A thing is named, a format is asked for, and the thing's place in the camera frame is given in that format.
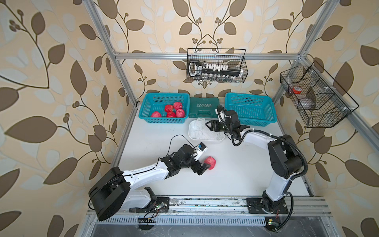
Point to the green plastic tool case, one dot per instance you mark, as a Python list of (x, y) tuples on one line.
[(203, 107)]

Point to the teal left plastic basket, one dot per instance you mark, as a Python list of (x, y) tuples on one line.
[(157, 102)]

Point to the red apple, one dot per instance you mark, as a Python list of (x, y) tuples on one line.
[(178, 105), (180, 113)]

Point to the black white tool in basket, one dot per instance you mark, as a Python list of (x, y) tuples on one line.
[(196, 69)]

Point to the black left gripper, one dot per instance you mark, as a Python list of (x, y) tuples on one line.
[(203, 169)]

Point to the black wire basket right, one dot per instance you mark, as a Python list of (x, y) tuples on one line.
[(324, 101)]

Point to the teal plastic basket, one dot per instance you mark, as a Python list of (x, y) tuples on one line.
[(157, 102), (255, 110)]

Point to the red object in wire basket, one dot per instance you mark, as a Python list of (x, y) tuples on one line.
[(297, 90)]

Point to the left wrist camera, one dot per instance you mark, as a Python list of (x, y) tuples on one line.
[(200, 149)]

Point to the black wire basket back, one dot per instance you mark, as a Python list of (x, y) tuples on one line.
[(232, 57)]

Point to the black wire basket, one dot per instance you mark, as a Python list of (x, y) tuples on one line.
[(324, 101), (232, 57)]

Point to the white plastic tray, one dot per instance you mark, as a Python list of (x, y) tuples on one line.
[(196, 134)]

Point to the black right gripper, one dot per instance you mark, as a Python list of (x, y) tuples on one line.
[(214, 122)]

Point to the teal right plastic basket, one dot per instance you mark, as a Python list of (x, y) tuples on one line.
[(255, 110)]

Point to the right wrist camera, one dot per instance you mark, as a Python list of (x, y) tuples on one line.
[(220, 112)]

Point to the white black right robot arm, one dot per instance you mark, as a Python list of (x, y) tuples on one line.
[(287, 161)]

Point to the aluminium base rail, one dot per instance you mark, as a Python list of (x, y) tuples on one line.
[(238, 206)]

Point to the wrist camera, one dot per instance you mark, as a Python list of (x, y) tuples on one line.
[(200, 149), (220, 112)]

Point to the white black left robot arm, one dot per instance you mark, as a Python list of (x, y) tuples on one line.
[(119, 190)]

